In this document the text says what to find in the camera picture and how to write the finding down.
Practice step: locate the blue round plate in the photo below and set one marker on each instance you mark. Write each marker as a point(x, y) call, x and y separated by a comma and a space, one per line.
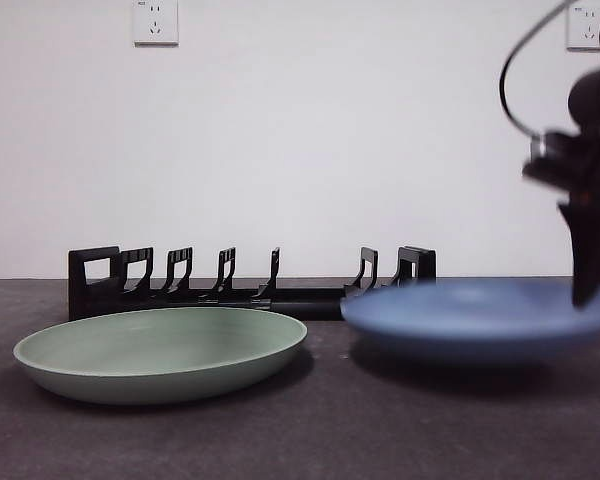
point(460, 320)

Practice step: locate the green round plate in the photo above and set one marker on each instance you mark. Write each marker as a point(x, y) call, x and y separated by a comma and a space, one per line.
point(160, 345)

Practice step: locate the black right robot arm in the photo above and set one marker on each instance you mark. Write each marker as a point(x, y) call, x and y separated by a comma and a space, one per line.
point(592, 97)

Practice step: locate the black plate rack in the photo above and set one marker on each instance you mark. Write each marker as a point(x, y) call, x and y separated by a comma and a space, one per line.
point(77, 300)

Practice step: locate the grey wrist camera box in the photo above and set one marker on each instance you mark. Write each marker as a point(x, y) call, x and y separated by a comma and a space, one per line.
point(550, 160)

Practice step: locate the white wall socket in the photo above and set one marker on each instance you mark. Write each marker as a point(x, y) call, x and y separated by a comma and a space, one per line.
point(156, 22)
point(582, 30)

